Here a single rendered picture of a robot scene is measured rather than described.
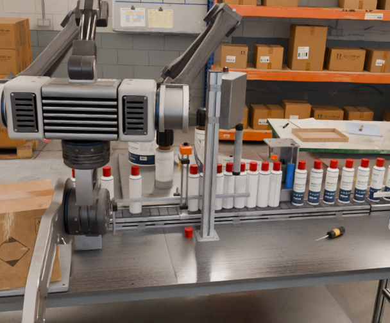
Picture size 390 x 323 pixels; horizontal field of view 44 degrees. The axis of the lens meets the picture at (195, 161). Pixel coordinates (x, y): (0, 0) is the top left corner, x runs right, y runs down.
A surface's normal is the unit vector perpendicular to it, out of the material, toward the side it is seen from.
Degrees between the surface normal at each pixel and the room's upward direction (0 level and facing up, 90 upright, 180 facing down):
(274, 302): 0
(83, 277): 0
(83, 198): 90
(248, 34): 90
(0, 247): 90
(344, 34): 90
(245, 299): 0
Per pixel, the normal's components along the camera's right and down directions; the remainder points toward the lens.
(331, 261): 0.04, -0.94
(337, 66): 0.00, 0.36
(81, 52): 0.05, -0.44
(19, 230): 0.34, 0.33
